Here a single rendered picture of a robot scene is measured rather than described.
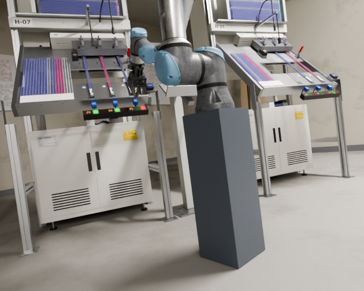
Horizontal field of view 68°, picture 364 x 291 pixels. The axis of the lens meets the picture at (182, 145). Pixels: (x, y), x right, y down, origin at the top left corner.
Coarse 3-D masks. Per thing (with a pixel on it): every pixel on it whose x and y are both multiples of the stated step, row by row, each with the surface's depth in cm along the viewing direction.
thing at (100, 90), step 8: (80, 88) 152; (88, 88) 152; (96, 88) 154; (104, 88) 155; (112, 88) 156; (120, 88) 157; (128, 88) 159; (136, 88) 160; (80, 96) 146; (88, 96) 147; (96, 96) 148; (104, 96) 149
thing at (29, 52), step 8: (24, 48) 176; (32, 48) 178; (40, 48) 180; (48, 48) 181; (24, 56) 169; (32, 56) 171; (40, 56) 172; (48, 56) 174; (56, 56) 175; (64, 56) 177; (80, 56) 180; (88, 56) 181; (96, 56) 183; (104, 56) 185; (112, 56) 186; (120, 56) 188; (72, 64) 170; (80, 64) 172; (88, 64) 173; (96, 64) 175; (112, 64) 178; (80, 72) 173; (88, 72) 175
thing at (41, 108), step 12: (120, 96) 147; (132, 96) 149; (144, 96) 152; (24, 108) 132; (36, 108) 134; (48, 108) 136; (60, 108) 139; (72, 108) 141; (84, 108) 144; (96, 108) 146; (108, 108) 149
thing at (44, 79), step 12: (24, 60) 163; (36, 60) 166; (48, 60) 168; (60, 60) 170; (24, 72) 154; (36, 72) 156; (48, 72) 157; (60, 72) 159; (24, 84) 145; (36, 84) 146; (48, 84) 148; (60, 84) 150; (24, 96) 137; (36, 96) 138; (48, 96) 140; (60, 96) 141; (72, 96) 143
